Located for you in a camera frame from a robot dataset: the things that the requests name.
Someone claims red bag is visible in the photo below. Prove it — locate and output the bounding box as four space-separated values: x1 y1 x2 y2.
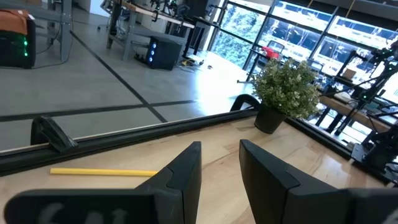
261 46 280 60

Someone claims black plant pot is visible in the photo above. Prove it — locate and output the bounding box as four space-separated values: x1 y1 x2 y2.
254 104 287 134

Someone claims small cardboard box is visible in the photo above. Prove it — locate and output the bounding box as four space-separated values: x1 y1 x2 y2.
341 68 358 80

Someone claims grey metal workbench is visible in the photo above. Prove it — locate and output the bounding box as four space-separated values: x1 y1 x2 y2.
0 0 73 62

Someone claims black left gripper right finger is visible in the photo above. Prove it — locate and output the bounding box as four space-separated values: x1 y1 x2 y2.
239 139 398 224

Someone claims black bench equipment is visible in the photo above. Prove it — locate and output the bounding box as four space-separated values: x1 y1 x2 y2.
149 0 190 22

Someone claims yellow pencil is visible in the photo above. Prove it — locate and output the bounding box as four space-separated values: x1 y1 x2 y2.
50 167 159 177

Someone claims black office chair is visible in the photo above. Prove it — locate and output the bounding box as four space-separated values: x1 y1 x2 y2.
267 40 285 54

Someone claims black table rim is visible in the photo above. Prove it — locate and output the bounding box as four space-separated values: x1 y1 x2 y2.
0 108 398 187

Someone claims black computer with blue lights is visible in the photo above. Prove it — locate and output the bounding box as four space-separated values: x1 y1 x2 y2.
146 36 183 71

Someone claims grey workbench with wooden top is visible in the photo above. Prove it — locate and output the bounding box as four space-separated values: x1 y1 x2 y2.
105 0 195 62

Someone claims black computer with green lights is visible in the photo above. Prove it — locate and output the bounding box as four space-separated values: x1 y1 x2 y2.
0 15 37 69

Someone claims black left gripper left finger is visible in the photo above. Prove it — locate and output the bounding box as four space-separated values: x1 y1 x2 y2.
4 141 202 224

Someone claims orange cloth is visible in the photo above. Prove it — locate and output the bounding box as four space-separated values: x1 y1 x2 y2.
0 9 32 35

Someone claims black desk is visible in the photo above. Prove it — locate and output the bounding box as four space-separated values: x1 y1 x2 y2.
183 15 215 58

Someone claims green artificial plant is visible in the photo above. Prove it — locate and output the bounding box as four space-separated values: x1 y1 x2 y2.
251 58 321 119

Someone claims black rim bracket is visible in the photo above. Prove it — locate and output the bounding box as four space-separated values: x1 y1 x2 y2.
229 94 261 112
30 115 78 153

